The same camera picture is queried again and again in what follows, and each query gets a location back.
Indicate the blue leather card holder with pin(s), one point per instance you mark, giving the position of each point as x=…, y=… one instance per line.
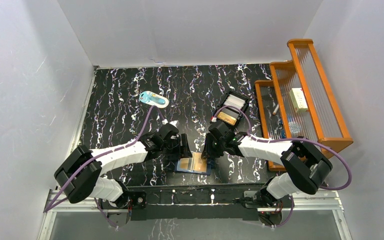
x=193, y=172

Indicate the blue items on rack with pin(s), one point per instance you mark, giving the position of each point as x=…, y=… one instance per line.
x=293, y=125

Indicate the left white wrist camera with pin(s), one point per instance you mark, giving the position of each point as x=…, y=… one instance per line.
x=174, y=123

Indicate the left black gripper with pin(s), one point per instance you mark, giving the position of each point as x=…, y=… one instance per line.
x=183, y=145

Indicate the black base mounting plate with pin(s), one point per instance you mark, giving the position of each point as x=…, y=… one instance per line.
x=211, y=201

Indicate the orange wooden tiered rack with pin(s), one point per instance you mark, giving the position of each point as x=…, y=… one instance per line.
x=324, y=122

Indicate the white cards stack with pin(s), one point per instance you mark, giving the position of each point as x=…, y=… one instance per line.
x=234, y=101

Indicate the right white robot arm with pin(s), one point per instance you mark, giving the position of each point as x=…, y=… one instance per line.
x=306, y=166

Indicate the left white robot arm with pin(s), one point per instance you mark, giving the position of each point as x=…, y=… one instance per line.
x=81, y=175

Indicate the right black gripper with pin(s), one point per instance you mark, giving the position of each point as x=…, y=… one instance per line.
x=207, y=152

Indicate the gold cards in box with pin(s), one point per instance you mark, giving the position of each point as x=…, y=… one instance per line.
x=228, y=116

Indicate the small stick on rack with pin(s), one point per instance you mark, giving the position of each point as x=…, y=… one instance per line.
x=274, y=112

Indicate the aluminium frame rail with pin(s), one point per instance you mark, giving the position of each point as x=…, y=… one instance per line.
x=323, y=200

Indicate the gold credit card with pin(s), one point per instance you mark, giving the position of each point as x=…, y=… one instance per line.
x=199, y=163
x=185, y=164

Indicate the black card box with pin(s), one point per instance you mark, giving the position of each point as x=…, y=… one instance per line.
x=221, y=106

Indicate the white box on rack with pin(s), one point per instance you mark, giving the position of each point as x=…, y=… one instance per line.
x=298, y=100

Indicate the teal oval blister pack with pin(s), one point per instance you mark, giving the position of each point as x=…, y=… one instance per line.
x=153, y=99

